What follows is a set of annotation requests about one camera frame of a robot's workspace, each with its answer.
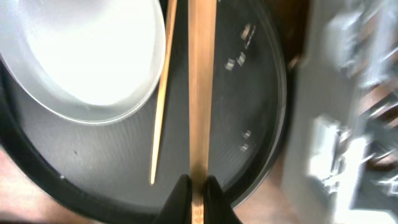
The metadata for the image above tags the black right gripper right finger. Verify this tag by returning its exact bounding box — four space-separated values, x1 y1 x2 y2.
203 175 242 224

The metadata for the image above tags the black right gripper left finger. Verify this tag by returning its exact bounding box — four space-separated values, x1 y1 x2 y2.
152 174 192 224

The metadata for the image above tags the pale grey round plate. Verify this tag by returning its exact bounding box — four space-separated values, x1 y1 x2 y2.
1 0 165 125

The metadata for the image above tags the wooden chopstick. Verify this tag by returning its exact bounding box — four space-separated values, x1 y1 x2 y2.
150 0 178 185
188 0 217 224

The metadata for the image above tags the grey plastic dishwasher rack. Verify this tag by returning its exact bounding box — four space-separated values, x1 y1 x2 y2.
282 1 397 223

